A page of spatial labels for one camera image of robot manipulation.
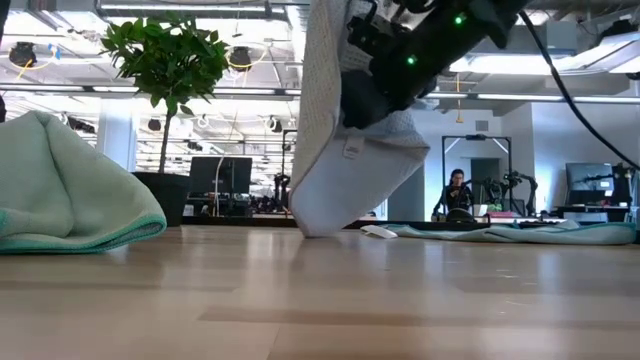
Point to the grey waffle microfiber towel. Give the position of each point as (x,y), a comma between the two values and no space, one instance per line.
(345,185)

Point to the mint green microfiber towel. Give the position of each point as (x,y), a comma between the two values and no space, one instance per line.
(525,234)
(60,200)

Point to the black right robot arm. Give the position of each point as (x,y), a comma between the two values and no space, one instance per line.
(450,40)

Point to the black background robot arm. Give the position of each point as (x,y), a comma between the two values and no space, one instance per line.
(520,176)

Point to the plain closed door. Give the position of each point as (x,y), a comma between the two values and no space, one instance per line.
(407,205)

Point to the black ceiling device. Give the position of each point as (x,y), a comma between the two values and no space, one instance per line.
(22,54)
(241,57)

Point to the person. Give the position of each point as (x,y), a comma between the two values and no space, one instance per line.
(457,195)

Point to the black computer monitor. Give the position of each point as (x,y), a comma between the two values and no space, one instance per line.
(590,176)
(220,175)

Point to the green leafy indoor tree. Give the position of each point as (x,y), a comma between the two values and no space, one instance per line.
(170,55)

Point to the black plant pot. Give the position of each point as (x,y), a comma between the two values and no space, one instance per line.
(160,197)

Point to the white building column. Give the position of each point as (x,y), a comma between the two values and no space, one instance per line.
(117,145)

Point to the dark office desk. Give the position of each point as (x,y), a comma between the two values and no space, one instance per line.
(590,210)

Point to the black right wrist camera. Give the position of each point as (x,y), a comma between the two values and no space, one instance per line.
(370,35)

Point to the black table edge rail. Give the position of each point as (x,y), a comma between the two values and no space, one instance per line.
(240,220)

